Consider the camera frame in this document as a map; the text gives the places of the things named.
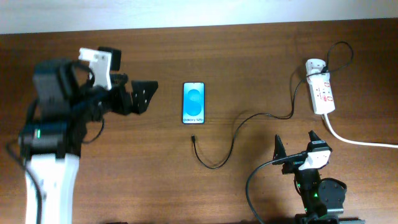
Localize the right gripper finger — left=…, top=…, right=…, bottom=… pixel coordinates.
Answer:
left=272, top=134, right=287, bottom=165
left=307, top=130, right=328, bottom=152

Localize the blue Galaxy smartphone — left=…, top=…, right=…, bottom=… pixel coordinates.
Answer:
left=182, top=82, right=205, bottom=124

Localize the black charger cable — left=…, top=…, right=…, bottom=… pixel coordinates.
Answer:
left=191, top=40, right=354, bottom=170

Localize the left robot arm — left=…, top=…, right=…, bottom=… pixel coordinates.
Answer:
left=6, top=59, right=159, bottom=223

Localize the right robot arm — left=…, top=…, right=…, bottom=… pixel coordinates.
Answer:
left=273, top=131, right=366, bottom=224

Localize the white charger plug adapter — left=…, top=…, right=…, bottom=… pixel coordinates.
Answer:
left=305, top=58, right=326, bottom=77

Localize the white power strip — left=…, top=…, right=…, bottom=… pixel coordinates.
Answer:
left=306, top=71, right=335, bottom=115

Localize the white power strip cord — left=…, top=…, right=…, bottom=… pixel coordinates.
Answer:
left=322, top=113, right=398, bottom=149

